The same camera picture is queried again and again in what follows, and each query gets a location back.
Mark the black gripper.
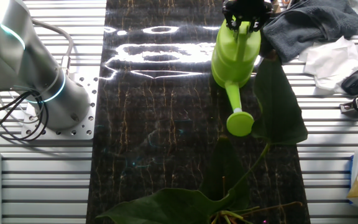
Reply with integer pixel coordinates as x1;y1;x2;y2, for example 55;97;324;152
222;0;273;33

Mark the lime green watering can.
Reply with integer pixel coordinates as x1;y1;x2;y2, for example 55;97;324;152
211;18;262;138

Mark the green leafy plant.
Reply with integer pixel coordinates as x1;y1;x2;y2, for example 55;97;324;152
95;51;309;224

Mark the wooden block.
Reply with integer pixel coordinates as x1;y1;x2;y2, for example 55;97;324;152
271;0;282;15

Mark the grey towel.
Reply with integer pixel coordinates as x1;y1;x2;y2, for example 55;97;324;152
261;0;358;64

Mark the white tissue paper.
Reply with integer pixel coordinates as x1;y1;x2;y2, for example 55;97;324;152
298;35;358;96

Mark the black computer mouse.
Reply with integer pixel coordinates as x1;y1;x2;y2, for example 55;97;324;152
341;68;358;96

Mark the dark marble-pattern board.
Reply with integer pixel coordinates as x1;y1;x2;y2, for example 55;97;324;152
85;0;312;224

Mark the metal camera bracket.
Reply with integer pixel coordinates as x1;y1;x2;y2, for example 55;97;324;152
339;101;358;115

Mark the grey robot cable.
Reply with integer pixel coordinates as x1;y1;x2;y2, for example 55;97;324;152
30;17;75;77

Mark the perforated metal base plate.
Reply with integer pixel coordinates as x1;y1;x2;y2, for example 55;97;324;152
21;73;99;141

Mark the black cable bundle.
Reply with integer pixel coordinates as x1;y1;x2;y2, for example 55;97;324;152
0;89;51;142

